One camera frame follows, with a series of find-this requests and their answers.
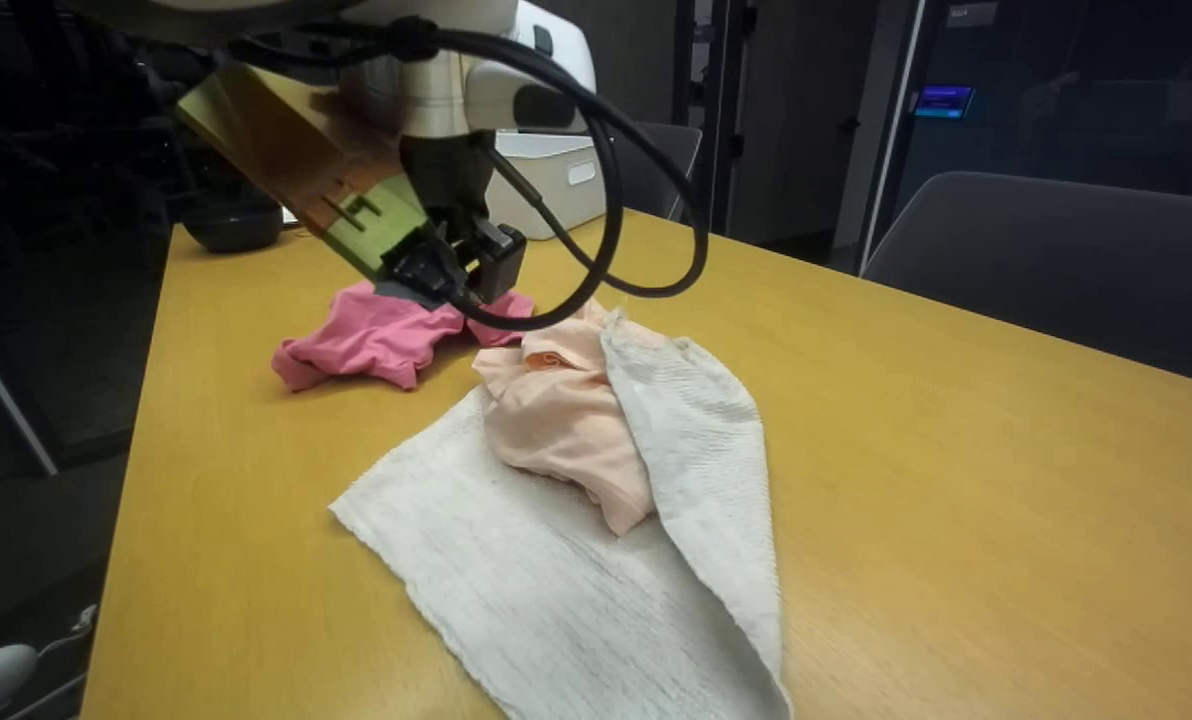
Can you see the white plastic bin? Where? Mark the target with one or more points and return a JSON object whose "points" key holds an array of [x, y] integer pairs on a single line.
{"points": [[562, 168]]}

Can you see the black bowl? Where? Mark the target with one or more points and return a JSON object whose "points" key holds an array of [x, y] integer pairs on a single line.
{"points": [[224, 216]]}

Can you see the white terry towel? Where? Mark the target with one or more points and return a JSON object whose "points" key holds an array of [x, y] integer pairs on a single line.
{"points": [[562, 616]]}

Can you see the dark pink shirt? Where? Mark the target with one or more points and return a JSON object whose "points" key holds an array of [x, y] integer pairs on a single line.
{"points": [[377, 336]]}

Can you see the light peach shirt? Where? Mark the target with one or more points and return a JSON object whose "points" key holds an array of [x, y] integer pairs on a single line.
{"points": [[553, 414]]}

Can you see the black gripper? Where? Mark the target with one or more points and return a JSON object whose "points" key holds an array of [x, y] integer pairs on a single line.
{"points": [[459, 249]]}

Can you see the grey office chair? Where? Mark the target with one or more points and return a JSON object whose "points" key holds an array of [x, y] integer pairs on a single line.
{"points": [[1085, 260]]}

